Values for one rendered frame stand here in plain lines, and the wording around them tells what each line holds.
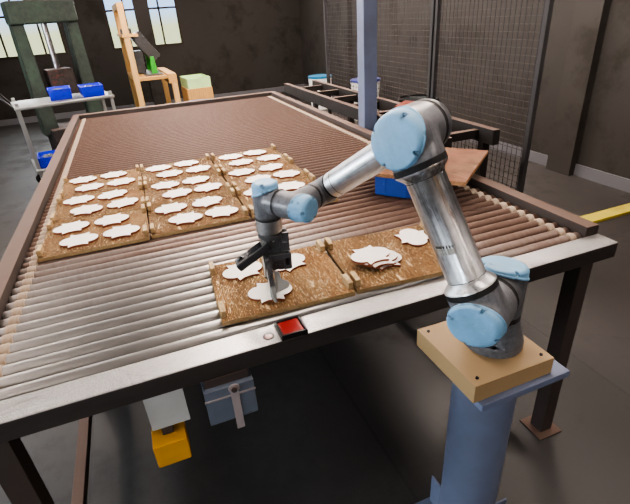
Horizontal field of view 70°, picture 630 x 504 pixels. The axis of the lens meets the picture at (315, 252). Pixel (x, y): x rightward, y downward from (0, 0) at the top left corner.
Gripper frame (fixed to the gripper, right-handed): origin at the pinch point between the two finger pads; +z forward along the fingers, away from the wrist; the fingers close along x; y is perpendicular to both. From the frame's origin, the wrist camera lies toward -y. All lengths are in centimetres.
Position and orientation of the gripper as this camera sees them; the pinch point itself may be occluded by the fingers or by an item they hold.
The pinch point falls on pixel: (270, 290)
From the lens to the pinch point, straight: 141.7
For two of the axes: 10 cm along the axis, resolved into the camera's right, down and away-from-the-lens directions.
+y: 9.7, -1.7, 1.9
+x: -2.5, -4.4, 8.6
